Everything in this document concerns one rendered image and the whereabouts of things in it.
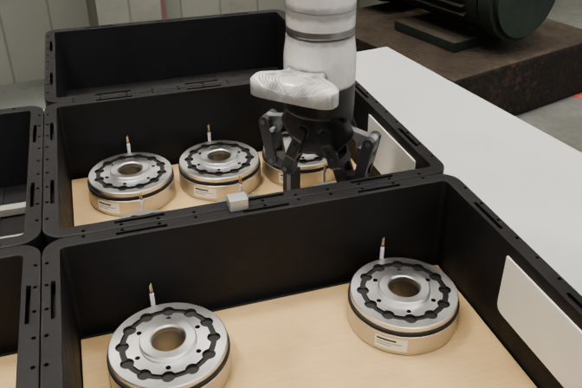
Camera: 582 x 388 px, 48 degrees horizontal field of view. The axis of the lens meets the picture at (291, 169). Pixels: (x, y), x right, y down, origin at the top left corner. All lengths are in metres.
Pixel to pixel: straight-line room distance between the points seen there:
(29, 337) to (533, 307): 0.39
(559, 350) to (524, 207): 0.54
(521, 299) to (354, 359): 0.15
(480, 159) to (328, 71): 0.60
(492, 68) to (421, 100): 1.45
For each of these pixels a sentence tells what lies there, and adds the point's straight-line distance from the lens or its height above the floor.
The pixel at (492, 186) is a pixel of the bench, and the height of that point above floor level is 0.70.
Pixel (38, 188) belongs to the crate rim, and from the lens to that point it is 0.69.
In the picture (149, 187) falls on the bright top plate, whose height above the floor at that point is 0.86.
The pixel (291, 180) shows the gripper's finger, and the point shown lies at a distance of 0.75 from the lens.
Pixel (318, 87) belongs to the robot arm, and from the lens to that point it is 0.62.
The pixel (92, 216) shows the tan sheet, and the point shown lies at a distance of 0.82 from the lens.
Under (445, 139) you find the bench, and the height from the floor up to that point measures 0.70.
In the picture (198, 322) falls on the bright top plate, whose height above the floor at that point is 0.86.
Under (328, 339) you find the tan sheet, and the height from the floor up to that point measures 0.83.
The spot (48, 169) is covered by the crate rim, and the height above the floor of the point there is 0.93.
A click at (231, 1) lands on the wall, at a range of 3.71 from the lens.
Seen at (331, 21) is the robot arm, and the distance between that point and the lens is 0.64.
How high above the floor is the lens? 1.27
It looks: 30 degrees down
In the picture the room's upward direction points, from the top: straight up
